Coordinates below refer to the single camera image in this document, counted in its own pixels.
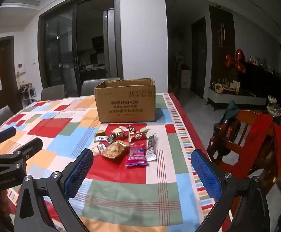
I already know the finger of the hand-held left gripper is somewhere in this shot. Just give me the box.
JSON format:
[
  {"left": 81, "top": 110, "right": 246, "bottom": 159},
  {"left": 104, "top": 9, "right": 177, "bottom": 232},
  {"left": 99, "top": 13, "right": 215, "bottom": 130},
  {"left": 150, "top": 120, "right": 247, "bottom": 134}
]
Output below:
[
  {"left": 0, "top": 126, "right": 17, "bottom": 155},
  {"left": 0, "top": 137, "right": 44, "bottom": 172}
]

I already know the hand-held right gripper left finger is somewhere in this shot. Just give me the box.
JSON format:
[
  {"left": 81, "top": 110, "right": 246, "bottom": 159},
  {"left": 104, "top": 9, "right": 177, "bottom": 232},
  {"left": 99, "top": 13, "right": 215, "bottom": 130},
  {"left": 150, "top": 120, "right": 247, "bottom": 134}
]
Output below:
[{"left": 14, "top": 148, "right": 94, "bottom": 232}]

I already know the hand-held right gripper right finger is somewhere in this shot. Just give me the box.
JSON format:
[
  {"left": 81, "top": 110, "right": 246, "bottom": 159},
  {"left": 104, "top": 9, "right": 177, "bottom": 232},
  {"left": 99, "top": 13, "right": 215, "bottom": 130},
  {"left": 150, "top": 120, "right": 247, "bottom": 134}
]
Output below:
[{"left": 191, "top": 149, "right": 272, "bottom": 232}]

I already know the white gold-ended candy packet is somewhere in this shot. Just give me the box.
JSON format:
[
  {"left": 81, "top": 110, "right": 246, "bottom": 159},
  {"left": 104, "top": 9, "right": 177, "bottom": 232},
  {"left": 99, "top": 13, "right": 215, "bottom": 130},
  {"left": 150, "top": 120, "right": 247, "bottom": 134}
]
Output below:
[{"left": 92, "top": 144, "right": 107, "bottom": 155}]

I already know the brown cardboard box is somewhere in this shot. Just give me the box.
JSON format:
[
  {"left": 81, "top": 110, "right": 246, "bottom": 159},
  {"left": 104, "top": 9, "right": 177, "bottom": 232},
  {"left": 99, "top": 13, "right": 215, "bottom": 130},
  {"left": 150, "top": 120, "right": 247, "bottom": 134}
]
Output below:
[{"left": 94, "top": 78, "right": 157, "bottom": 124}]

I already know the grey upholstered chair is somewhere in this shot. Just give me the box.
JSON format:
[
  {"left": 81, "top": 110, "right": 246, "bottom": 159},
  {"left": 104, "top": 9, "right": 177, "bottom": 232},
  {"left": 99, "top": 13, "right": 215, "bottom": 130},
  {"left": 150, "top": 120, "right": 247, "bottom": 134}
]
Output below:
[
  {"left": 41, "top": 84, "right": 66, "bottom": 101},
  {"left": 0, "top": 106, "right": 14, "bottom": 131},
  {"left": 81, "top": 77, "right": 121, "bottom": 96}
]

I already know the colourful patchwork tablecloth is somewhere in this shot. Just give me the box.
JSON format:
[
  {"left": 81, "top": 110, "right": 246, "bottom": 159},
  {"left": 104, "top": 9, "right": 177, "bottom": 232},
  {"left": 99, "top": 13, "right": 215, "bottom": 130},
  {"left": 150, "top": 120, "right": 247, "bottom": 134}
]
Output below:
[{"left": 0, "top": 92, "right": 242, "bottom": 232}]

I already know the orange chip bag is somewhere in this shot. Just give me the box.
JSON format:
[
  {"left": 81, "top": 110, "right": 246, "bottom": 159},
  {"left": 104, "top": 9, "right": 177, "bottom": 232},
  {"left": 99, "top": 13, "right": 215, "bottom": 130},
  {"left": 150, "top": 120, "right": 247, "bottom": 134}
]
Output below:
[{"left": 102, "top": 141, "right": 129, "bottom": 159}]

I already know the shoe rack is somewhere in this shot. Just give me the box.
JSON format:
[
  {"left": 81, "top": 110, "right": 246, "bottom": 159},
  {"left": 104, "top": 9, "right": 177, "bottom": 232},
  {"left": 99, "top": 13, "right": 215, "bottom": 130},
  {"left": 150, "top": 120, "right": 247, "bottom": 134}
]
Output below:
[{"left": 17, "top": 83, "right": 37, "bottom": 107}]

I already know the dark bag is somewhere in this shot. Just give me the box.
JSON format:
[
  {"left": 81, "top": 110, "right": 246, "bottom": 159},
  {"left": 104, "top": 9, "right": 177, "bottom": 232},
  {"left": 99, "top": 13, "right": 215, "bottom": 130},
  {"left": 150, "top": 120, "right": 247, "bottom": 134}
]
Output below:
[{"left": 209, "top": 118, "right": 241, "bottom": 156}]

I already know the pink red snack packet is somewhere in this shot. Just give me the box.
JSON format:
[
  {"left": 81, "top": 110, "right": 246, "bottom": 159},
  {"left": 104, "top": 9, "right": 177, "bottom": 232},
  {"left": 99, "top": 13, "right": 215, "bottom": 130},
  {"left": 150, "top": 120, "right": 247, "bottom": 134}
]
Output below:
[{"left": 125, "top": 142, "right": 149, "bottom": 167}]

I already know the white black stick packet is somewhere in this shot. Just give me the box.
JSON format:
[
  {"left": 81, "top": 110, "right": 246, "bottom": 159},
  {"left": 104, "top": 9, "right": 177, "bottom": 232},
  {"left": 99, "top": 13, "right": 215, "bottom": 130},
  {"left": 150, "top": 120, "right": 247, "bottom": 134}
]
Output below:
[{"left": 146, "top": 133, "right": 158, "bottom": 162}]

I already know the dark green cloth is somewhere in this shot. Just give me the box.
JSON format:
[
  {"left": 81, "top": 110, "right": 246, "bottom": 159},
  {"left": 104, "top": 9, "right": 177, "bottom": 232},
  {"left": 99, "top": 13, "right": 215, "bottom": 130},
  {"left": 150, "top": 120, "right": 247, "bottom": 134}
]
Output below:
[{"left": 219, "top": 100, "right": 240, "bottom": 122}]

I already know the brown wooden chair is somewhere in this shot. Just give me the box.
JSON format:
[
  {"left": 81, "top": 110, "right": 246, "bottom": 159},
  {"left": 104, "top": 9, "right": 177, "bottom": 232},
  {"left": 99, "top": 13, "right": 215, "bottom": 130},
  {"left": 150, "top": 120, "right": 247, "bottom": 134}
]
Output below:
[{"left": 206, "top": 110, "right": 281, "bottom": 213}]

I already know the red cloth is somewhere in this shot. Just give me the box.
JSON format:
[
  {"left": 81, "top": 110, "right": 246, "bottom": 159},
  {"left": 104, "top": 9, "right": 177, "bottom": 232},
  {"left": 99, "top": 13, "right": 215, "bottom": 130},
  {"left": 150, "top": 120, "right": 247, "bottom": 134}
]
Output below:
[{"left": 218, "top": 113, "right": 281, "bottom": 182}]

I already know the white low sideboard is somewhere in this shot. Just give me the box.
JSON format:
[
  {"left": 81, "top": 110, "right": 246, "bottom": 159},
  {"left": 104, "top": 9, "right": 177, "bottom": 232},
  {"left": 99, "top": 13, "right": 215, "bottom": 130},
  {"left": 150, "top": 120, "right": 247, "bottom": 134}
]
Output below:
[{"left": 207, "top": 87, "right": 268, "bottom": 105}]

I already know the dark wooden door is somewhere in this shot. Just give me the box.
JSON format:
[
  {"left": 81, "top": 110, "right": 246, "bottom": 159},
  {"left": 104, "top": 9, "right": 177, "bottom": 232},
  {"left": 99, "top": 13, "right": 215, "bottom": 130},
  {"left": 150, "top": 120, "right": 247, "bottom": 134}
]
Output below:
[{"left": 0, "top": 36, "right": 22, "bottom": 126}]

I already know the dark-framed sliding glass door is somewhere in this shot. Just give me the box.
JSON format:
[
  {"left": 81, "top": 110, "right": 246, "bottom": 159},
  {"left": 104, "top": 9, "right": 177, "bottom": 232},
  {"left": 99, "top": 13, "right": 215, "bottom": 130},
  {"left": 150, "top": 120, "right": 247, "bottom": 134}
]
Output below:
[{"left": 38, "top": 0, "right": 122, "bottom": 97}]

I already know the white carton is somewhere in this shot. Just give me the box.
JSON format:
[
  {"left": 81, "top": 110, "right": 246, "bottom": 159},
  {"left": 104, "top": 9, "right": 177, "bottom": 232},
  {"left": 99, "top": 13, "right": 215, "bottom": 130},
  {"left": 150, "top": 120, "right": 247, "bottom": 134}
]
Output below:
[{"left": 180, "top": 69, "right": 192, "bottom": 89}]

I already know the white lotus ornament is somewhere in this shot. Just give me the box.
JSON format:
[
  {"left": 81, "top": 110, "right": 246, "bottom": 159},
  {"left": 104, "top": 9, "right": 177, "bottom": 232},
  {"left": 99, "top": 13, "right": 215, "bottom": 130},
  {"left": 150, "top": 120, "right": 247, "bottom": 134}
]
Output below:
[{"left": 267, "top": 95, "right": 280, "bottom": 116}]

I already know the red foil balloon bunch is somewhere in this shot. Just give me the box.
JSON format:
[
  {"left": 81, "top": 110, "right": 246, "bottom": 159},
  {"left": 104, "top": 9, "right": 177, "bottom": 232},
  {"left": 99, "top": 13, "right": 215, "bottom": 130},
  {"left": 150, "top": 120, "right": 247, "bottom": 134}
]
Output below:
[{"left": 225, "top": 49, "right": 247, "bottom": 74}]

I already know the dark interior door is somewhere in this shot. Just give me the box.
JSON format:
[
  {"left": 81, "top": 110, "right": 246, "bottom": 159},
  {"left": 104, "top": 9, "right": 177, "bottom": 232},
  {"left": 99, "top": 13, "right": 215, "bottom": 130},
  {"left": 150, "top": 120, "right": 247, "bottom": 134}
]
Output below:
[{"left": 191, "top": 17, "right": 207, "bottom": 99}]

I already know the tall dark cabinet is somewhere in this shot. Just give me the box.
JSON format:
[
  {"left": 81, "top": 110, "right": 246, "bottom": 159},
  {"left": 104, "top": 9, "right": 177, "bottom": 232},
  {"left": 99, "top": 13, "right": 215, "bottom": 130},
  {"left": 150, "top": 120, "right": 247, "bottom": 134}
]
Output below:
[{"left": 208, "top": 5, "right": 236, "bottom": 97}]

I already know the dark wall unit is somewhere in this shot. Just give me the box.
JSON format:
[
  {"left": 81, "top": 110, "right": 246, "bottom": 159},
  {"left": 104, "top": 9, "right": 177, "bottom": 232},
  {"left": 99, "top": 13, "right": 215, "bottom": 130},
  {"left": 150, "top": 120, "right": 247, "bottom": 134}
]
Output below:
[{"left": 240, "top": 44, "right": 281, "bottom": 97}]

